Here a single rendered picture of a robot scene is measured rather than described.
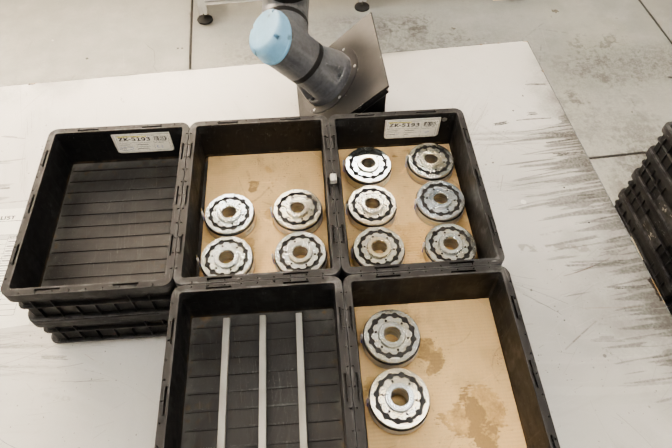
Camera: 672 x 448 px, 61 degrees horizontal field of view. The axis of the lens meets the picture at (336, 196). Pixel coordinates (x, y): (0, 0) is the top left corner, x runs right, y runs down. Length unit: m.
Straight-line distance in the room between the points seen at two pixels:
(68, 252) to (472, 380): 0.83
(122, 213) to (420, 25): 2.14
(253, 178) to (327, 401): 0.52
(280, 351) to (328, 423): 0.15
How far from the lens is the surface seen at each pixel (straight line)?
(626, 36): 3.33
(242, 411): 1.04
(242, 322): 1.10
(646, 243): 2.10
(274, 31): 1.34
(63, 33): 3.31
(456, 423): 1.05
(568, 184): 1.53
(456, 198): 1.22
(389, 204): 1.19
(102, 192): 1.35
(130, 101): 1.72
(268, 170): 1.29
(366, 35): 1.48
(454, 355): 1.08
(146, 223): 1.26
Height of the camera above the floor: 1.82
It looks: 53 degrees down
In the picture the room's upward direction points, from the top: straight up
